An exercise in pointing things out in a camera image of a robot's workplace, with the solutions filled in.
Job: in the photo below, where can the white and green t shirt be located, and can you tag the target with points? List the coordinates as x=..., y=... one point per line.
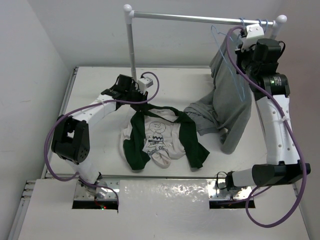
x=161, y=134

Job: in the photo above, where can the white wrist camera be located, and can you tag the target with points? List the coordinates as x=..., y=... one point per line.
x=254, y=31
x=144, y=83

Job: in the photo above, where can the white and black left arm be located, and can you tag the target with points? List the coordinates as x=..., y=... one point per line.
x=71, y=137

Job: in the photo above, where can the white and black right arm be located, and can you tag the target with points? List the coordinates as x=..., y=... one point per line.
x=271, y=94

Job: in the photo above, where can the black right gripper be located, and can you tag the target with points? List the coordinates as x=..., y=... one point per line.
x=240, y=54

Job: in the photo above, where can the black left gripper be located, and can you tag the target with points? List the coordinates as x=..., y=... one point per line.
x=142, y=97

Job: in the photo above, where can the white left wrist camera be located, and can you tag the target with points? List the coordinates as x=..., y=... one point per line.
x=144, y=83

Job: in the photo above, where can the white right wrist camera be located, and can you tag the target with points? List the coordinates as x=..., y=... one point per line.
x=254, y=31

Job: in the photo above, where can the white clothes rack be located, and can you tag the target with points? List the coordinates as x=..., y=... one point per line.
x=130, y=14

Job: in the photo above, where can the grey t shirt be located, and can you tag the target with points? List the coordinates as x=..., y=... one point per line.
x=221, y=110

